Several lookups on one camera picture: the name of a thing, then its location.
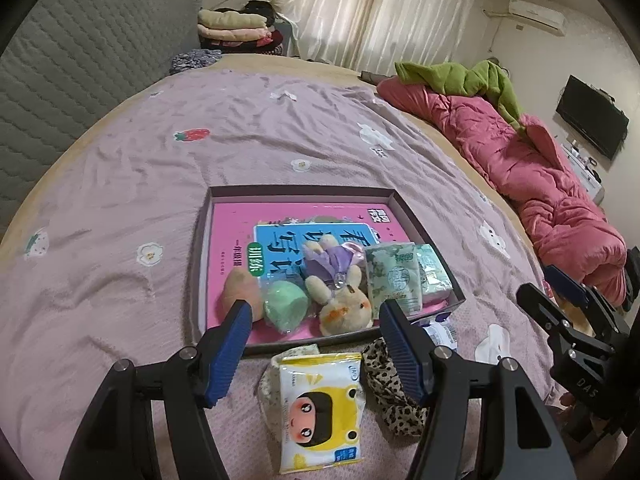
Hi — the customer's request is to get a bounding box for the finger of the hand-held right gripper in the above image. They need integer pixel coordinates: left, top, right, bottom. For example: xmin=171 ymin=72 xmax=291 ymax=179
xmin=516 ymin=283 xmax=571 ymax=341
xmin=544 ymin=264 xmax=631 ymax=331

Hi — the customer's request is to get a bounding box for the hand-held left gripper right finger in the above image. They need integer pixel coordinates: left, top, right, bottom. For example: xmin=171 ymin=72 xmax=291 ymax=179
xmin=378 ymin=300 xmax=578 ymax=480

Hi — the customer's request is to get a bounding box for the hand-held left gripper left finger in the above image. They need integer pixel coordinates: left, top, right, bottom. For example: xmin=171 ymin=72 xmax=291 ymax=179
xmin=59 ymin=300 xmax=253 ymax=480

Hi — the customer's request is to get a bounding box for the green sponge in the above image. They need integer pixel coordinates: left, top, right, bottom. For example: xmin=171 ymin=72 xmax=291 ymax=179
xmin=262 ymin=280 xmax=311 ymax=333

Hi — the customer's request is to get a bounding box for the shallow dark cardboard box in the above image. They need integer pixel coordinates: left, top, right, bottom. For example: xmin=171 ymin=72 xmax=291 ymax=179
xmin=186 ymin=185 xmax=467 ymax=358

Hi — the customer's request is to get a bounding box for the bunny plush with purple dress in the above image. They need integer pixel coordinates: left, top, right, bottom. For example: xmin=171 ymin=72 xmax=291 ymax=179
xmin=300 ymin=234 xmax=375 ymax=337

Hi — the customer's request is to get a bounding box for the green patterned tissue pack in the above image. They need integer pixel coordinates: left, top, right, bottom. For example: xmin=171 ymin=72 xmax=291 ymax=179
xmin=364 ymin=242 xmax=426 ymax=317

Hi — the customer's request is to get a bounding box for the yellow cartoon wet wipes packet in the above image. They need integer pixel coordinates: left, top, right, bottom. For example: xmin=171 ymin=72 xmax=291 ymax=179
xmin=276 ymin=352 xmax=365 ymax=475

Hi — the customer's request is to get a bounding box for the leopard print cloth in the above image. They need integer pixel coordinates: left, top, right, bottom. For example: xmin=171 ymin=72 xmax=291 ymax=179
xmin=361 ymin=337 xmax=432 ymax=438

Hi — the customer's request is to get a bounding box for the small white blue packet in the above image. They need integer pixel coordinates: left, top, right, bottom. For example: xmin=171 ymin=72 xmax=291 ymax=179
xmin=412 ymin=310 xmax=458 ymax=351

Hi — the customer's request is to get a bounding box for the peach egg-shaped sponge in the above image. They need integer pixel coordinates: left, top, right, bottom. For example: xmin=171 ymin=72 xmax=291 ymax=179
xmin=222 ymin=266 xmax=266 ymax=322

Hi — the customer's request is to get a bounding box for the small mint tissue pack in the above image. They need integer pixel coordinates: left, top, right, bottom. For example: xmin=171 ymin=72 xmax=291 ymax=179
xmin=415 ymin=243 xmax=453 ymax=306

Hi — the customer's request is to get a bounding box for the pink quilt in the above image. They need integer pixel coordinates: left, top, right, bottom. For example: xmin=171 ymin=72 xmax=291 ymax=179
xmin=376 ymin=77 xmax=628 ymax=306

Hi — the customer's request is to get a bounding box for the white cluttered shelf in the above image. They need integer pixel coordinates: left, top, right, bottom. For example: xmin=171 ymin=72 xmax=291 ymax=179
xmin=560 ymin=140 xmax=606 ymax=201

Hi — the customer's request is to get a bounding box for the pink book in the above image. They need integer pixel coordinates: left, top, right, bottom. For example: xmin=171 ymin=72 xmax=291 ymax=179
xmin=204 ymin=202 xmax=448 ymax=346

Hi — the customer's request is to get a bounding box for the purple printed bed sheet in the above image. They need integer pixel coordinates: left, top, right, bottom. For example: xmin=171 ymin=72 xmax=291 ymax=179
xmin=0 ymin=55 xmax=561 ymax=480

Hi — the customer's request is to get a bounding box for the green blanket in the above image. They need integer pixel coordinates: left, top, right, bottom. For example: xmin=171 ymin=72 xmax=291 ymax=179
xmin=395 ymin=60 xmax=523 ymax=128

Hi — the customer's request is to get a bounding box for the white air conditioner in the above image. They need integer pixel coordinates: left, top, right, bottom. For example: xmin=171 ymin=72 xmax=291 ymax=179
xmin=508 ymin=0 xmax=567 ymax=36

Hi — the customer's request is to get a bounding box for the blue knitted cloth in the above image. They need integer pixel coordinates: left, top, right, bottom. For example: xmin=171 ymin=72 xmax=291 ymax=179
xmin=169 ymin=49 xmax=223 ymax=75

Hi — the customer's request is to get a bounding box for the stack of folded clothes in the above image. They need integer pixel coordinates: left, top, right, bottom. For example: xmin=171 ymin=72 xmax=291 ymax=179
xmin=200 ymin=30 xmax=286 ymax=56

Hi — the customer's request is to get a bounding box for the pink folded garment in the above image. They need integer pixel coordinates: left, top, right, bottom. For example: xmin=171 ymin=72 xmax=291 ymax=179
xmin=198 ymin=27 xmax=273 ymax=43

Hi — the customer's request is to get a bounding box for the beige folded garment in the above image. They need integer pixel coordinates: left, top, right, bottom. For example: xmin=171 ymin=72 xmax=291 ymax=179
xmin=197 ymin=8 xmax=268 ymax=31

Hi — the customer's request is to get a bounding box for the white curtain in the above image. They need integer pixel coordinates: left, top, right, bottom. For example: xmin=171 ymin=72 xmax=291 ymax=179
xmin=272 ymin=0 xmax=483 ymax=78

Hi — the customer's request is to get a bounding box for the grey quilted headboard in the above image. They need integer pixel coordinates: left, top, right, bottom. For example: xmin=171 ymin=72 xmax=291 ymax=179
xmin=0 ymin=0 xmax=206 ymax=233

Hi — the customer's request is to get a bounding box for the black garment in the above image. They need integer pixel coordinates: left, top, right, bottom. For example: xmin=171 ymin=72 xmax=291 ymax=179
xmin=243 ymin=0 xmax=281 ymax=26

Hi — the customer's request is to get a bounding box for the black wall television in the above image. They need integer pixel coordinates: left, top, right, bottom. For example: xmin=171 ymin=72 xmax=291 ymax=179
xmin=556 ymin=75 xmax=630 ymax=161

